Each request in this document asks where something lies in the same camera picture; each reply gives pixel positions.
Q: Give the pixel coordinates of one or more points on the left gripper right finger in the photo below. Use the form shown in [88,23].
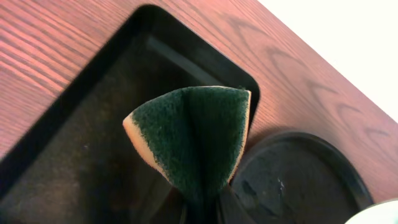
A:
[229,209]

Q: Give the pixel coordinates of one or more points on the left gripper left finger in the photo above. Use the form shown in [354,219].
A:
[172,211]

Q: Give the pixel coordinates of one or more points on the green yellow sponge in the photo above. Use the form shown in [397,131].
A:
[194,136]

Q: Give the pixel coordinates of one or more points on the light blue plate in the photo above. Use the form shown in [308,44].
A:
[382,213]

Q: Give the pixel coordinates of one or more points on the black round tray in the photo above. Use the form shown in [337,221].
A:
[295,177]

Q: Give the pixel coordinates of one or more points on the black rectangular tray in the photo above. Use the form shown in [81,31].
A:
[77,164]

